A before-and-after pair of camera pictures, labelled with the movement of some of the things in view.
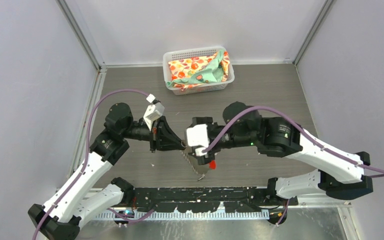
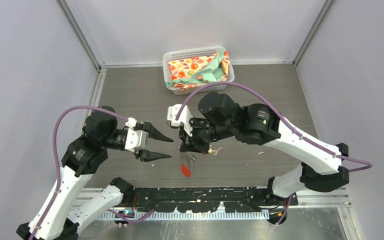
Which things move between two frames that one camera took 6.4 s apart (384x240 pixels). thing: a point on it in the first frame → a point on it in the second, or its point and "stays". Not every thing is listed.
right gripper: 206,158 → 191,143
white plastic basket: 198,70 stays
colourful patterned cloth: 202,70 stays
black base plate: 207,199 stays
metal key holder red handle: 202,169 → 186,158
